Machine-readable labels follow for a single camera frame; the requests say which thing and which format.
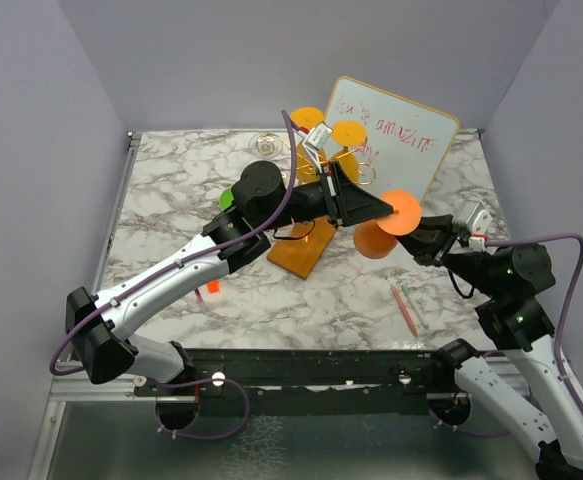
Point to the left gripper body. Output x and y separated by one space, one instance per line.
314 201

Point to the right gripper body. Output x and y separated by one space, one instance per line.
454 237

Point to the orange plastic wine glass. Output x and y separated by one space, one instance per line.
375 239

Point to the yellow plastic wine glass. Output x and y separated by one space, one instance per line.
348 134
308 118

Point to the yellow plastic wine glass front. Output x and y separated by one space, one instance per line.
348 134

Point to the clear wine glass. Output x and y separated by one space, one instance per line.
265 145

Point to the green plastic wine glass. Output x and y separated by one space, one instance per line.
226 199

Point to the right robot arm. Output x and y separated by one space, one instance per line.
511 274

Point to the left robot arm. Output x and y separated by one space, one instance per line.
103 327

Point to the white green marker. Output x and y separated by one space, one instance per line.
414 306

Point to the yellow framed whiteboard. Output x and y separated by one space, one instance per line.
405 143

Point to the orange black highlighter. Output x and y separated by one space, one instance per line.
213 287

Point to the dark red pen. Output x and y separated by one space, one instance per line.
199 297

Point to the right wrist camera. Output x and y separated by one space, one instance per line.
471 223

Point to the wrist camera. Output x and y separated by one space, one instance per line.
313 141
471 223

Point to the gold wire wine glass rack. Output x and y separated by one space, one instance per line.
298 251

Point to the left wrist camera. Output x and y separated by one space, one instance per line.
313 141

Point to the black front rail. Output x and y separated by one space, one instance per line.
220 383

